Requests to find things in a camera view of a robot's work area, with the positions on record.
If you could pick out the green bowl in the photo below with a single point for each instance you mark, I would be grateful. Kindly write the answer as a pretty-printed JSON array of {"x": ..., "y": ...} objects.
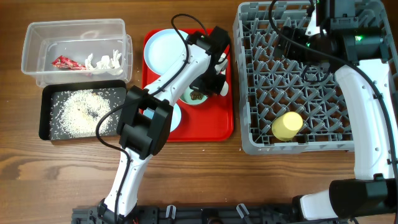
[{"x": 186, "y": 98}]

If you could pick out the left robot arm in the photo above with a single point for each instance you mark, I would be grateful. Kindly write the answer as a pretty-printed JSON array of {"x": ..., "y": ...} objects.
[{"x": 141, "y": 138}]

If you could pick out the grey dishwasher rack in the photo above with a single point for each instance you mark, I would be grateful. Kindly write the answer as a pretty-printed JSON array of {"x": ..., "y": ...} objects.
[{"x": 270, "y": 87}]

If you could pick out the yellow plastic cup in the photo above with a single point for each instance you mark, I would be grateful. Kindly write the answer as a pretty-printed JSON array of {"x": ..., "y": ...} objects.
[{"x": 287, "y": 126}]

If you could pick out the dark food scrap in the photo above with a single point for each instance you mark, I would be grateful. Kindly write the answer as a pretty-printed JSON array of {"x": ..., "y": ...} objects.
[{"x": 194, "y": 95}]

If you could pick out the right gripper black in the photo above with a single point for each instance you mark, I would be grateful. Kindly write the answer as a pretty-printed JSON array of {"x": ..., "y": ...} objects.
[{"x": 294, "y": 33}]

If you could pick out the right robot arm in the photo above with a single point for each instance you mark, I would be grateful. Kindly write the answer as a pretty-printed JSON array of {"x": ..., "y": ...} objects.
[{"x": 358, "y": 58}]

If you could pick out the black tray bin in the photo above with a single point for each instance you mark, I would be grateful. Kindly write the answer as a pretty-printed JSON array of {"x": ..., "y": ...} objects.
[{"x": 45, "y": 109}]

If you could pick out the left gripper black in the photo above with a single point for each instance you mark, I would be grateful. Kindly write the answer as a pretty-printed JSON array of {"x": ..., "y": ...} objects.
[{"x": 216, "y": 88}]

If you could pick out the red plastic tray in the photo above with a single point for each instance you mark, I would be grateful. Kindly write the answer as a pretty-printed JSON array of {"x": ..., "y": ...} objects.
[{"x": 212, "y": 120}]

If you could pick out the white plastic spoon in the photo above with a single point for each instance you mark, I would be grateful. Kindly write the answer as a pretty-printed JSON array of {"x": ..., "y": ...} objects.
[{"x": 225, "y": 87}]

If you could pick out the clear plastic bin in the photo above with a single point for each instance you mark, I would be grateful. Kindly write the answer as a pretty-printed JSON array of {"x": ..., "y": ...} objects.
[{"x": 76, "y": 40}]

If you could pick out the white tissue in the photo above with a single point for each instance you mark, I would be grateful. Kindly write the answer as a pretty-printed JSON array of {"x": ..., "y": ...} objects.
[{"x": 105, "y": 63}]

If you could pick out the red snack wrapper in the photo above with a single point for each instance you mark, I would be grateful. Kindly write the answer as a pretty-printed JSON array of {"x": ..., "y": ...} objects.
[{"x": 66, "y": 63}]

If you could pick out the light blue bowl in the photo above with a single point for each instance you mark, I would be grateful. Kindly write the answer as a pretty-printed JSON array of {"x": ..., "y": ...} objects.
[{"x": 176, "y": 116}]

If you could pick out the light blue plate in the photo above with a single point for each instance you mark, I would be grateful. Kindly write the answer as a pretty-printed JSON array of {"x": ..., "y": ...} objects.
[{"x": 162, "y": 50}]

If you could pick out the white rice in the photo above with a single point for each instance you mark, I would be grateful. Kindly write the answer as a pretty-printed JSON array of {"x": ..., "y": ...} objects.
[{"x": 75, "y": 114}]

